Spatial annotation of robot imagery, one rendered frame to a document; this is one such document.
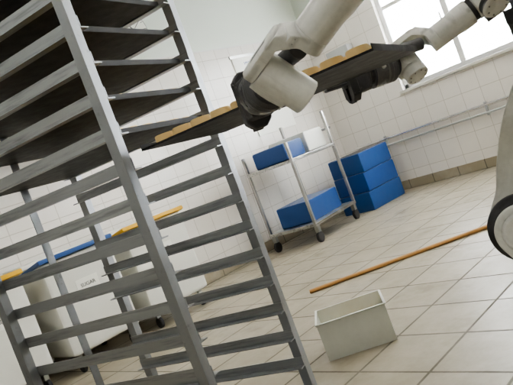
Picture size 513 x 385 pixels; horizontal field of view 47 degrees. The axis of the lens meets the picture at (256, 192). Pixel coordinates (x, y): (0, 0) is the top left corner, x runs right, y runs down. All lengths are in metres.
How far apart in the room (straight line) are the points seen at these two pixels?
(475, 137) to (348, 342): 4.21
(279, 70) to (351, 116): 6.04
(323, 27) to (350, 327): 1.68
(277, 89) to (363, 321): 1.59
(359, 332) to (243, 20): 4.72
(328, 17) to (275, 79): 0.14
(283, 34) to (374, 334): 1.70
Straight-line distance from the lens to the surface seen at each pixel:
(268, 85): 1.02
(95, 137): 1.51
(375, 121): 6.88
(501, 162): 1.29
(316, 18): 0.97
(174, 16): 1.86
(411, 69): 1.68
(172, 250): 1.97
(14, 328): 1.89
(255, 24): 6.77
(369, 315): 2.47
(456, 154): 6.53
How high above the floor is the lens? 0.85
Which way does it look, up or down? 3 degrees down
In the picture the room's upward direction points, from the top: 21 degrees counter-clockwise
